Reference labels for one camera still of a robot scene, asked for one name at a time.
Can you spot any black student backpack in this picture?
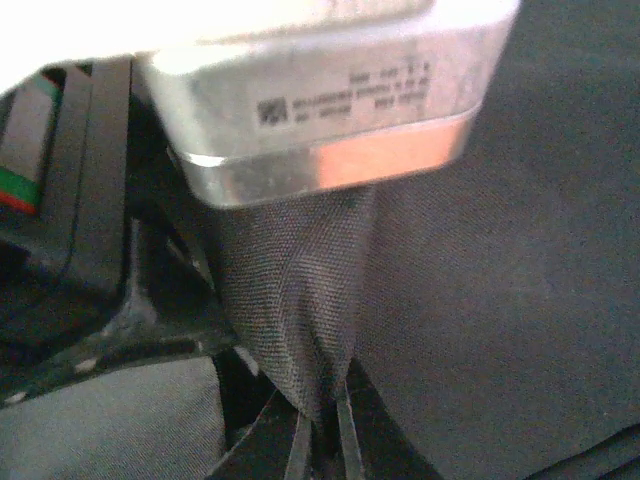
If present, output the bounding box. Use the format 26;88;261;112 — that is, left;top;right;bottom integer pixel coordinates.
1;1;639;479

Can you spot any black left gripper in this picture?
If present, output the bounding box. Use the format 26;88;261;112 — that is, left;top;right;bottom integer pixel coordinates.
1;61;235;409

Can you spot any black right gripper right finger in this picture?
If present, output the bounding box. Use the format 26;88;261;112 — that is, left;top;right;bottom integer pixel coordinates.
336;360;442;480

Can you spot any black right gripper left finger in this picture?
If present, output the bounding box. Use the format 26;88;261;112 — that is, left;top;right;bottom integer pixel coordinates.
207;391;312;480

